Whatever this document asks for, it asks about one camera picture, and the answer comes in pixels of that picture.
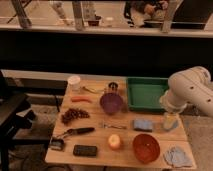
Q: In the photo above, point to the metal fork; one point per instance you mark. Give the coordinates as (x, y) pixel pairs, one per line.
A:
(104, 125)

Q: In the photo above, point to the red-orange bowl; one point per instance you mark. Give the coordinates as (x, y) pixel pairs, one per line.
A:
(146, 148)

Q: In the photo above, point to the green plastic tray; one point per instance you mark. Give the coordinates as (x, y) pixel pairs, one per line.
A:
(143, 93)

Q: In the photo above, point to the blue sponge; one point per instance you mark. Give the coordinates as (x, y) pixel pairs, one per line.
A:
(142, 125)

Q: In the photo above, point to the purple bowl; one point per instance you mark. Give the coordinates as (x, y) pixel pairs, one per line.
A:
(111, 103)

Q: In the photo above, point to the small black metal clip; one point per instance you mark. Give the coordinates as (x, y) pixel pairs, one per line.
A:
(57, 144)

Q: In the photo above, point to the white plastic cup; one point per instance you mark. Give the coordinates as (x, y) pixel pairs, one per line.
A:
(74, 82)

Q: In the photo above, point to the yellow-red apple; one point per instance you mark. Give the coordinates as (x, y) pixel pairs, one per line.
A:
(114, 141)

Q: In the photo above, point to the light blue cup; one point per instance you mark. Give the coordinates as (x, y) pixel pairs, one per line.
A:
(170, 121)

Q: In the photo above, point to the light blue towel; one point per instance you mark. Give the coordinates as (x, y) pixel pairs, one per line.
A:
(177, 157)

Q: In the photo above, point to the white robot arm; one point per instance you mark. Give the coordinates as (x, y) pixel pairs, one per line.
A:
(189, 86)

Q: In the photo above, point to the small metal cup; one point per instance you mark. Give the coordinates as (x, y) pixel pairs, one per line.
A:
(113, 87)

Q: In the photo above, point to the black rectangular case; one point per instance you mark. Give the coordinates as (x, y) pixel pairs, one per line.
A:
(84, 150)

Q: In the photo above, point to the black chair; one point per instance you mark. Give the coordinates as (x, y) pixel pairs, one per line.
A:
(10, 121)

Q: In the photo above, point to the bunch of dark grapes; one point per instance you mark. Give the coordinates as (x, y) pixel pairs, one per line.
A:
(72, 114)

